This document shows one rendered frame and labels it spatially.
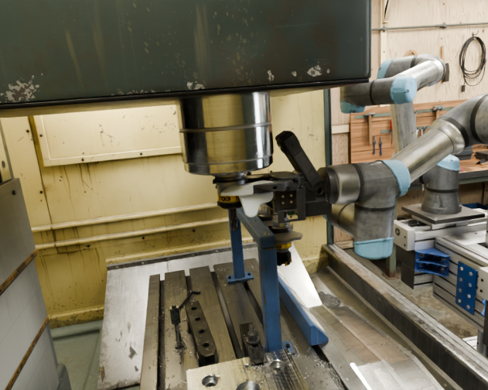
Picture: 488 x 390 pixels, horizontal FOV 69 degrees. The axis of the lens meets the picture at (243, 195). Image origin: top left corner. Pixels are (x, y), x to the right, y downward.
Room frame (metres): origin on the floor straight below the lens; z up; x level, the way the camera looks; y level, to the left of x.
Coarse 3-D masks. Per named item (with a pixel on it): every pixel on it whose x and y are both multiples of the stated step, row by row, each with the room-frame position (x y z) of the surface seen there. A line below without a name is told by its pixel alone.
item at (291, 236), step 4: (284, 232) 0.83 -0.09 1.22; (288, 232) 0.83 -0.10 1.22; (292, 232) 0.83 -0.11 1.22; (296, 232) 0.83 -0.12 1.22; (276, 236) 0.81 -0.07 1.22; (280, 236) 0.81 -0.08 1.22; (284, 236) 0.81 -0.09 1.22; (288, 236) 0.81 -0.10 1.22; (292, 236) 0.80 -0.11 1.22; (296, 236) 0.80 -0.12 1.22; (300, 236) 0.80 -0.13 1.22; (276, 240) 0.79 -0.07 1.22; (280, 240) 0.79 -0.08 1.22; (284, 240) 0.79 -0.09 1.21; (288, 240) 0.79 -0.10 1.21; (292, 240) 0.79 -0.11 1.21; (296, 240) 0.79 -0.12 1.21
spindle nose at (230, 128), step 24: (216, 96) 0.54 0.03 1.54; (240, 96) 0.55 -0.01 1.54; (264, 96) 0.58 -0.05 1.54; (192, 120) 0.56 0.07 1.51; (216, 120) 0.54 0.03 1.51; (240, 120) 0.55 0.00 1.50; (264, 120) 0.58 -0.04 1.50; (192, 144) 0.56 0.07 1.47; (216, 144) 0.55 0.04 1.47; (240, 144) 0.55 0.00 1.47; (264, 144) 0.57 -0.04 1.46; (192, 168) 0.57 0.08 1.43; (216, 168) 0.55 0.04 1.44; (240, 168) 0.55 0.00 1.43
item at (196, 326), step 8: (192, 304) 0.97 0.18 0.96; (192, 312) 0.92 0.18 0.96; (200, 312) 0.92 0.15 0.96; (192, 320) 0.88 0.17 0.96; (200, 320) 0.88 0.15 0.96; (192, 328) 0.84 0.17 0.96; (200, 328) 0.84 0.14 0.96; (208, 328) 0.84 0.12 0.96; (208, 336) 0.80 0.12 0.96; (200, 344) 0.77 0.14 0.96; (208, 344) 0.78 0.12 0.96; (200, 352) 0.74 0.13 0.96; (208, 352) 0.74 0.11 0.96; (216, 352) 0.75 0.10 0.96; (200, 360) 0.74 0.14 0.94; (208, 360) 0.73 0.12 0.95; (216, 360) 0.77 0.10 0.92
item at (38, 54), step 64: (0, 0) 0.45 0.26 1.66; (64, 0) 0.46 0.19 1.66; (128, 0) 0.48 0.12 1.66; (192, 0) 0.49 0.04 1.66; (256, 0) 0.51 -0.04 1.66; (320, 0) 0.53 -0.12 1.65; (0, 64) 0.45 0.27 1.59; (64, 64) 0.46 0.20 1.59; (128, 64) 0.47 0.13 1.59; (192, 64) 0.49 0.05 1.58; (256, 64) 0.51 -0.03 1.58; (320, 64) 0.52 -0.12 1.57
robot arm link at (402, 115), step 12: (384, 60) 1.46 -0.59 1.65; (396, 60) 1.41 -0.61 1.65; (408, 60) 1.37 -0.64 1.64; (384, 72) 1.42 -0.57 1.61; (396, 72) 1.39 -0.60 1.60; (396, 108) 1.44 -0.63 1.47; (408, 108) 1.43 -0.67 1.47; (396, 120) 1.46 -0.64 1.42; (408, 120) 1.44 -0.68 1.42; (396, 132) 1.48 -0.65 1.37; (408, 132) 1.45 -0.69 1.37; (396, 144) 1.50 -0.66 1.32; (408, 144) 1.47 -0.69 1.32
